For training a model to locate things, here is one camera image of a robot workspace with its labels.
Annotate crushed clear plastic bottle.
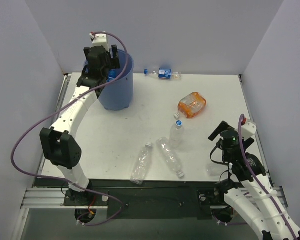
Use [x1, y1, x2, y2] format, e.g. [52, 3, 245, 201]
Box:
[206, 163, 228, 177]

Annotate small clear bottle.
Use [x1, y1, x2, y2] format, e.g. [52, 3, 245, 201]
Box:
[169, 120, 185, 148]

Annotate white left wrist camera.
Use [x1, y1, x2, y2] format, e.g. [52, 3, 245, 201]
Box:
[89, 32, 109, 49]

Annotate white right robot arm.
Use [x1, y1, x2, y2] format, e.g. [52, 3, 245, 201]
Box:
[199, 114, 300, 240]

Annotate orange plastic bottle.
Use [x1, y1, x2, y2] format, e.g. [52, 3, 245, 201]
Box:
[173, 92, 207, 120]

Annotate clear bottle white cap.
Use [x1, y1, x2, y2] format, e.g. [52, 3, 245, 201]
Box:
[130, 142, 153, 185]

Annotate blue cap labelled bottle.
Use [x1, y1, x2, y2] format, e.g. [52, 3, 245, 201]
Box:
[144, 68, 182, 81]

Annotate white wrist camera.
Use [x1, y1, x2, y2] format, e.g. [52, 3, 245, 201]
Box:
[89, 32, 109, 49]
[241, 117, 257, 140]

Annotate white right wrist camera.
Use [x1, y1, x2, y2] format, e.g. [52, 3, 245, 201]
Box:
[241, 117, 257, 140]

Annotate clear bottle blue label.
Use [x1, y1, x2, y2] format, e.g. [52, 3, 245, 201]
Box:
[107, 69, 116, 82]

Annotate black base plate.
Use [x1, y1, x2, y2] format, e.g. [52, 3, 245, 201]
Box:
[35, 179, 234, 223]

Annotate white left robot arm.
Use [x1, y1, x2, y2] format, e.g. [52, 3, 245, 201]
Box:
[39, 45, 120, 206]

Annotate long clear plastic bottle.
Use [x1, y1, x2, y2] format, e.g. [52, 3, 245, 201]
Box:
[156, 137, 185, 179]

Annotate blue plastic bin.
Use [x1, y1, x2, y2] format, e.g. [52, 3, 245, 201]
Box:
[76, 49, 134, 111]

